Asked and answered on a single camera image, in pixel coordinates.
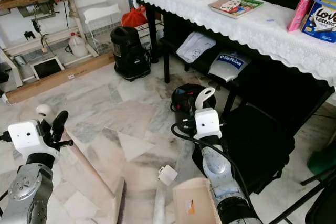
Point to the green container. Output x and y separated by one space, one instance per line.
323 161

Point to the black backpack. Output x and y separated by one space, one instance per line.
257 140

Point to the grey pack blue label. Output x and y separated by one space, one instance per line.
230 64

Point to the white framed tablet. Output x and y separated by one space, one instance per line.
47 68

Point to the white lace tablecloth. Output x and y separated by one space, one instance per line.
268 30

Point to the blue printed carton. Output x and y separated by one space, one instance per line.
320 19

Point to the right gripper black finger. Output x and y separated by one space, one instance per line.
192 108

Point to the black table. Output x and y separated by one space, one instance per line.
166 51

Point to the crumpled white paper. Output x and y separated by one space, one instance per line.
168 175

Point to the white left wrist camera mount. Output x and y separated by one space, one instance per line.
29 137

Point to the red plastic bag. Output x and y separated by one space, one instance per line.
134 18

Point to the pink flat package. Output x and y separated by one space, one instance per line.
302 9

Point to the small black clamp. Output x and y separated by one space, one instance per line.
29 35

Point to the colourful picture book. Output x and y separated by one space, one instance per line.
236 7

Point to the long wooden plank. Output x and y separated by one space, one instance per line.
58 80

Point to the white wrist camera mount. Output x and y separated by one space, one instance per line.
29 137
207 123

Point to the white plastic jug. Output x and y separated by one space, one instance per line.
77 46

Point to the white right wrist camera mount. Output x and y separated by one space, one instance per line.
207 123

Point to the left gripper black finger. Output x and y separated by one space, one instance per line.
60 124

